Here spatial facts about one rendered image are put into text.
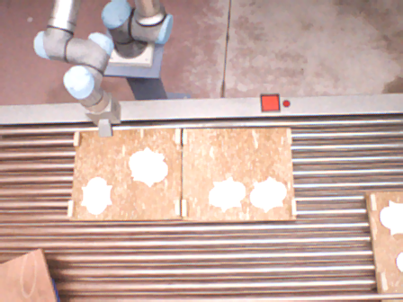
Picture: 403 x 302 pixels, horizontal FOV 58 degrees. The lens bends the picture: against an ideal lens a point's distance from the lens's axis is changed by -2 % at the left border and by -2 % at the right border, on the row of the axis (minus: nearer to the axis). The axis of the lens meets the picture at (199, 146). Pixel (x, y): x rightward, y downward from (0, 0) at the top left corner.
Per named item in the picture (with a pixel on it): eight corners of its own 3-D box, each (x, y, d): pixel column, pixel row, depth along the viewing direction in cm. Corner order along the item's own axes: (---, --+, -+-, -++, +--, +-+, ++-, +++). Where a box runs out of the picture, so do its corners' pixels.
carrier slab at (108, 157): (78, 131, 145) (76, 130, 144) (181, 128, 144) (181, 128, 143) (71, 220, 135) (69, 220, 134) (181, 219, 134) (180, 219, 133)
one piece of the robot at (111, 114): (76, 125, 106) (95, 142, 121) (106, 123, 105) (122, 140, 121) (78, 87, 109) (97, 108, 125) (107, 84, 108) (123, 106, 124)
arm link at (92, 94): (94, 65, 96) (84, 93, 94) (108, 84, 106) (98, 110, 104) (68, 59, 97) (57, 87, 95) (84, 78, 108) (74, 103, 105)
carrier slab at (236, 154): (183, 129, 144) (183, 128, 142) (289, 128, 142) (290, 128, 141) (182, 220, 134) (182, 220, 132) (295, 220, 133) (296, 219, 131)
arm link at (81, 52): (75, 26, 102) (59, 60, 99) (111, 33, 100) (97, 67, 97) (85, 41, 110) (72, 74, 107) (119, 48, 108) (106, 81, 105)
